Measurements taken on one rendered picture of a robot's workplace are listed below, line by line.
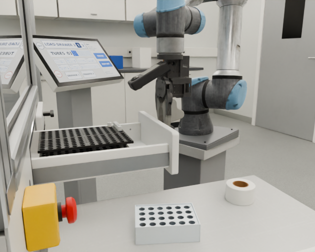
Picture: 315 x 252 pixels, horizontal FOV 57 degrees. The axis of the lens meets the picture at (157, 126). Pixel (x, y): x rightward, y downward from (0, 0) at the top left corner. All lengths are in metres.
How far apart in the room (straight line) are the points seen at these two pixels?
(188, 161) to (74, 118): 0.74
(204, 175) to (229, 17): 0.62
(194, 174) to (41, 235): 0.84
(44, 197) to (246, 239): 0.39
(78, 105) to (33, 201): 1.27
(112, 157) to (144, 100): 3.41
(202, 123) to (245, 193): 0.54
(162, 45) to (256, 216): 0.47
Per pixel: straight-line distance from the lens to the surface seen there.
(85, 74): 1.61
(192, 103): 1.19
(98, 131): 0.84
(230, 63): 1.15
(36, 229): 0.46
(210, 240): 0.61
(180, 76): 0.82
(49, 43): 1.62
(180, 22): 0.80
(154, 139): 0.82
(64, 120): 1.71
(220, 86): 1.14
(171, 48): 0.78
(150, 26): 0.94
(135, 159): 0.70
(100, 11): 4.22
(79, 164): 0.68
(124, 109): 3.98
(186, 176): 1.24
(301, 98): 4.27
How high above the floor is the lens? 1.11
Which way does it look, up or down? 14 degrees down
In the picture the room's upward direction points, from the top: straight up
